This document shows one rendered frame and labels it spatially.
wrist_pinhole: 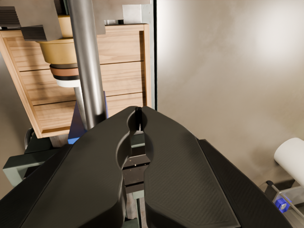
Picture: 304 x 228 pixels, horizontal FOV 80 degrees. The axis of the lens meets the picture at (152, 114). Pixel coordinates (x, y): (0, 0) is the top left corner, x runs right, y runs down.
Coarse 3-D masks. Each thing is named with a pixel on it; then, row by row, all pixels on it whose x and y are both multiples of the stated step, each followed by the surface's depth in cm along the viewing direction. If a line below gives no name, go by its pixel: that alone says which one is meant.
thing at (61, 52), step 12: (60, 24) 26; (72, 36) 27; (96, 36) 30; (48, 48) 27; (60, 48) 26; (72, 48) 27; (48, 60) 28; (60, 60) 27; (72, 60) 28; (60, 72) 29; (72, 72) 29
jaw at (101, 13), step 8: (96, 0) 26; (104, 0) 27; (112, 0) 27; (120, 0) 27; (128, 0) 27; (136, 0) 28; (144, 0) 28; (96, 8) 27; (104, 8) 27; (112, 8) 27; (120, 8) 28; (96, 16) 27; (104, 16) 28; (112, 16) 28; (120, 16) 28; (96, 24) 28; (104, 24) 28; (96, 32) 28; (104, 32) 29
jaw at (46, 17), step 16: (0, 0) 18; (16, 0) 20; (32, 0) 21; (48, 0) 23; (0, 16) 20; (16, 16) 20; (32, 16) 21; (48, 16) 24; (32, 32) 24; (48, 32) 24
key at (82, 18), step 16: (80, 0) 9; (80, 16) 9; (80, 32) 9; (80, 48) 9; (96, 48) 10; (80, 64) 10; (96, 64) 10; (80, 80) 10; (96, 80) 10; (96, 96) 10; (96, 112) 10
